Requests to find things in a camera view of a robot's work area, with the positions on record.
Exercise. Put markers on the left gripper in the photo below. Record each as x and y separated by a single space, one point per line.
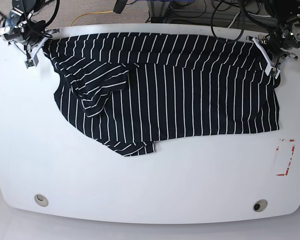
281 41

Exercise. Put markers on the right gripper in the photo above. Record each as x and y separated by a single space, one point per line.
18 27

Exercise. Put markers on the navy white striped T-shirt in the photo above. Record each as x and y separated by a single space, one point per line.
130 90

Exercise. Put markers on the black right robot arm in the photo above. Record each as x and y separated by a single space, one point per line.
38 3

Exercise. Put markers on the red tape rectangle marking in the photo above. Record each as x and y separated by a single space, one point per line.
283 156

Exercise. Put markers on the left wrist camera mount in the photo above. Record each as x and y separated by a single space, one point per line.
269 68

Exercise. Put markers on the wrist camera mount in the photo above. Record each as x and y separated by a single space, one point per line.
269 68
30 52

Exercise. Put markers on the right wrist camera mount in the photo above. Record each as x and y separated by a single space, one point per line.
30 52

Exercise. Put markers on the right table cable grommet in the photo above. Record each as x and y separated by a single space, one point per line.
260 205

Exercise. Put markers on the table cable grommet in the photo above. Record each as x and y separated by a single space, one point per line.
41 200
260 205

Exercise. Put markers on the left table cable grommet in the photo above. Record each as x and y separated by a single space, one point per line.
41 200

